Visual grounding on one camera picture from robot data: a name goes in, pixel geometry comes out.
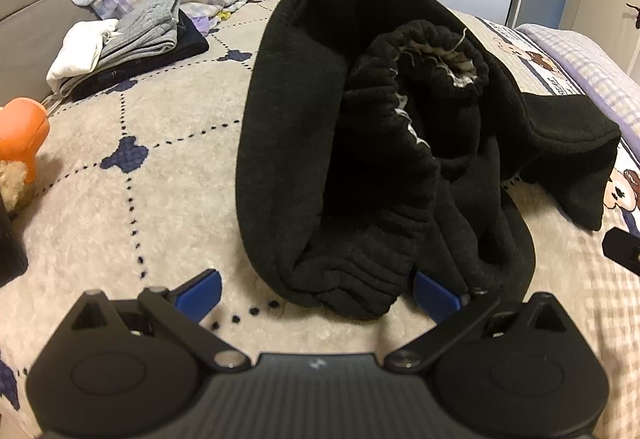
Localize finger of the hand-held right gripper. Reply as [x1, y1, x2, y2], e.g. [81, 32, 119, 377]
[601, 228, 640, 276]

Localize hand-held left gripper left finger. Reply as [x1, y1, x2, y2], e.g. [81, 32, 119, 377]
[70, 269, 253, 372]

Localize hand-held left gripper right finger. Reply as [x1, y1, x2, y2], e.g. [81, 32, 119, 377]
[385, 271, 573, 375]

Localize black pants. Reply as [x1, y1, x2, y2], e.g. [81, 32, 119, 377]
[236, 0, 622, 321]

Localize purple plaid quilt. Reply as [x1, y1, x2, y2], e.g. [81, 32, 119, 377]
[515, 23, 640, 160]

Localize tan plush toy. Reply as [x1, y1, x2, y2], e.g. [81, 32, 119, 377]
[0, 159, 36, 212]

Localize orange toy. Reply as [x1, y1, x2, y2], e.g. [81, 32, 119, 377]
[0, 97, 51, 184]

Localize navy folded garment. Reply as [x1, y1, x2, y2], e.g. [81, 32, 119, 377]
[70, 9, 210, 100]

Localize purple cloth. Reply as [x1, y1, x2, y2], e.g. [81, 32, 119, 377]
[192, 14, 221, 37]

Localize white folded garment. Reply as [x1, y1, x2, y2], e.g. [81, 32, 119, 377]
[46, 18, 121, 97]

